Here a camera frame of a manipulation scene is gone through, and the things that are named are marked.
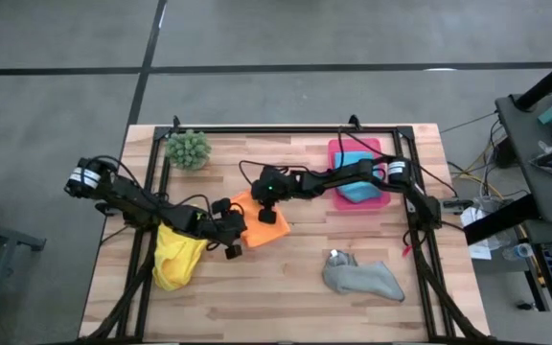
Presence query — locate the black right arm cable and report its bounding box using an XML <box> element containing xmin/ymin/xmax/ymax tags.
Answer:
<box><xmin>238</xmin><ymin>125</ymin><xmax>460</xmax><ymax>198</ymax></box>

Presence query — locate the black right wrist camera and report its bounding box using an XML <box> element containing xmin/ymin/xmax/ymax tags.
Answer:
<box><xmin>257</xmin><ymin>203</ymin><xmax>278</xmax><ymax>225</ymax></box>

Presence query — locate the blue microfiber towel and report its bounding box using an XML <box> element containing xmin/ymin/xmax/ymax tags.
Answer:
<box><xmin>333</xmin><ymin>150</ymin><xmax>384</xmax><ymax>204</ymax></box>

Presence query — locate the green plant in patterned pot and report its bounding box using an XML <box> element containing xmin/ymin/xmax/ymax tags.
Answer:
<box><xmin>164</xmin><ymin>128</ymin><xmax>213</xmax><ymax>173</ymax></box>

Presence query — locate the orange microfiber towel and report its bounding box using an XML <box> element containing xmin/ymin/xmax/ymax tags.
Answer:
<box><xmin>230</xmin><ymin>190</ymin><xmax>292</xmax><ymax>249</ymax></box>

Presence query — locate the pink plastic tray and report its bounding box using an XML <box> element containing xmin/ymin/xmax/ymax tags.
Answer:
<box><xmin>327</xmin><ymin>138</ymin><xmax>393</xmax><ymax>213</ymax></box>

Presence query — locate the clear plastic bottle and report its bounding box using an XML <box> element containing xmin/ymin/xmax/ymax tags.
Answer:
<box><xmin>501</xmin><ymin>241</ymin><xmax>537</xmax><ymax>263</ymax></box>

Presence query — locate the white paper sheet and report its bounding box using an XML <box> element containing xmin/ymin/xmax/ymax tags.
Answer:
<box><xmin>458</xmin><ymin>205</ymin><xmax>495</xmax><ymax>262</ymax></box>

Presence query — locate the yellow microfiber towel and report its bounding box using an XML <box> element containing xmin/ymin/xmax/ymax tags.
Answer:
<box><xmin>151</xmin><ymin>222</ymin><xmax>209</xmax><ymax>292</ymax></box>

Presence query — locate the black diagonal pole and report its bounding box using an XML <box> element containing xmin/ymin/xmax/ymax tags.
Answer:
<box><xmin>515</xmin><ymin>46</ymin><xmax>552</xmax><ymax>112</ymax></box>

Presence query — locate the dark grey side desk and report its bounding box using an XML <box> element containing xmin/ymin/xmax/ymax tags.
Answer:
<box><xmin>462</xmin><ymin>93</ymin><xmax>552</xmax><ymax>344</ymax></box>

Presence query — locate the grey microfiber towel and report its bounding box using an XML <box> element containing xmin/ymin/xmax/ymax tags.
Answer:
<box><xmin>322</xmin><ymin>248</ymin><xmax>407</xmax><ymax>304</ymax></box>

